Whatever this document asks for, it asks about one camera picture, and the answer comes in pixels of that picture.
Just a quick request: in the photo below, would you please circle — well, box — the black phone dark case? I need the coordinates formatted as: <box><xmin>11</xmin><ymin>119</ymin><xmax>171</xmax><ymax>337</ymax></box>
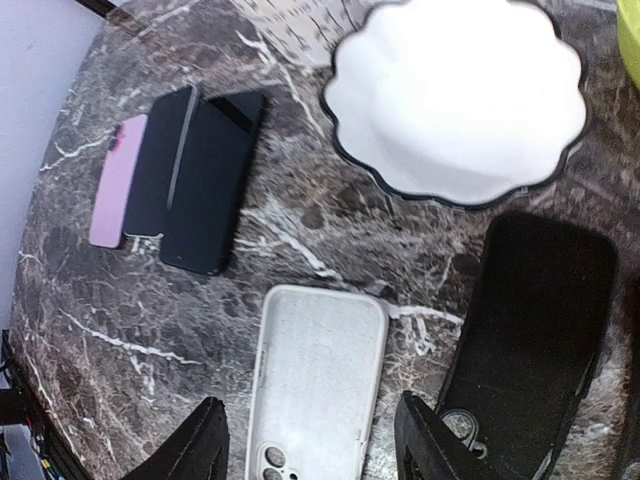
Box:
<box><xmin>88</xmin><ymin>114</ymin><xmax>147</xmax><ymax>249</ymax></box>

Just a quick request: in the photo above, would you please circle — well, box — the white spotted mug orange inside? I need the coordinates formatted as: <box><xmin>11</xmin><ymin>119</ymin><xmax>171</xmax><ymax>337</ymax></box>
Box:
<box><xmin>234</xmin><ymin>0</ymin><xmax>371</xmax><ymax>68</ymax></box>

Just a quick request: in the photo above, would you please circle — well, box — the lime green bowl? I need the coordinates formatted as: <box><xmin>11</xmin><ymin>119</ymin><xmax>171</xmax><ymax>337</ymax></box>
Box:
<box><xmin>616</xmin><ymin>0</ymin><xmax>640</xmax><ymax>88</ymax></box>

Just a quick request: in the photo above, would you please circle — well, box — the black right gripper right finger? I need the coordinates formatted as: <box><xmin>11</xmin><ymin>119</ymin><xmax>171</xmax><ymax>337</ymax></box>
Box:
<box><xmin>394</xmin><ymin>391</ymin><xmax>495</xmax><ymax>480</ymax></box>

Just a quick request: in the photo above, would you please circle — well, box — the white scalloped ceramic dish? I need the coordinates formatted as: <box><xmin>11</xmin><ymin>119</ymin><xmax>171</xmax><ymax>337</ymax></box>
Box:
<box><xmin>320</xmin><ymin>1</ymin><xmax>588</xmax><ymax>209</ymax></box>

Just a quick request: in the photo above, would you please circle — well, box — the black phone grey case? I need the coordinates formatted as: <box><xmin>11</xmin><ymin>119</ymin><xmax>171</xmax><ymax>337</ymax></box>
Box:
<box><xmin>160</xmin><ymin>91</ymin><xmax>267</xmax><ymax>276</ymax></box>

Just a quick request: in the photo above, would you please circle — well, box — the white silicone phone case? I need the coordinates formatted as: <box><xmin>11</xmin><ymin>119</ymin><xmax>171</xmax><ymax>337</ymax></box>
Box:
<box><xmin>245</xmin><ymin>285</ymin><xmax>389</xmax><ymax>479</ymax></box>

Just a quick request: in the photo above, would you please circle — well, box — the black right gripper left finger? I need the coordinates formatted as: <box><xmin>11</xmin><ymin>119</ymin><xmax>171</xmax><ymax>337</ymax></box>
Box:
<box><xmin>124</xmin><ymin>397</ymin><xmax>229</xmax><ymax>480</ymax></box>

